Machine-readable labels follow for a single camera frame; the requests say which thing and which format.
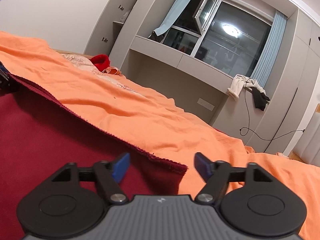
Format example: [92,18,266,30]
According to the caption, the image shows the grey window bench drawers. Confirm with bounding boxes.
[130,35,233,93]

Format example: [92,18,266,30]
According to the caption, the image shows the grey tall wardrobe right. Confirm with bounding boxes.
[211,8,320,155]

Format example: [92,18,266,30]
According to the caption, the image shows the light blue curtain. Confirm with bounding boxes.
[251,11,287,87]
[152,0,191,36]

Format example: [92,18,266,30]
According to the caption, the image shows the left light blue curtain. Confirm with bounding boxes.
[152,0,191,36]

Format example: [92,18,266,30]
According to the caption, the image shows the white wall socket plate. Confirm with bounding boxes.
[197,98,215,112]

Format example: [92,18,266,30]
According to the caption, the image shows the orange bed blanket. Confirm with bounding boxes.
[1,32,319,239]

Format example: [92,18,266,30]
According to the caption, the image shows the black garment on sill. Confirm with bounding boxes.
[252,87,270,111]

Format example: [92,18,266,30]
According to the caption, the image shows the open grey wardrobe door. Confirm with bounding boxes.
[84,0,137,56]

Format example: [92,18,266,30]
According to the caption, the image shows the right light blue curtain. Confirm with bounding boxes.
[251,11,287,87]

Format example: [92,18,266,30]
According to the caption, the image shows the pink patterned pillow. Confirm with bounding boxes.
[61,54,100,74]

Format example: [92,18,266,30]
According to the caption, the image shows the dark red long-sleeve sweater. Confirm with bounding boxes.
[1,75,187,239]

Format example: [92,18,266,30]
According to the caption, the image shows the bright red garment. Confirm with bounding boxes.
[90,54,111,72]

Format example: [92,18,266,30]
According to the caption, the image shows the open window sash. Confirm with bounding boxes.
[193,0,219,34]

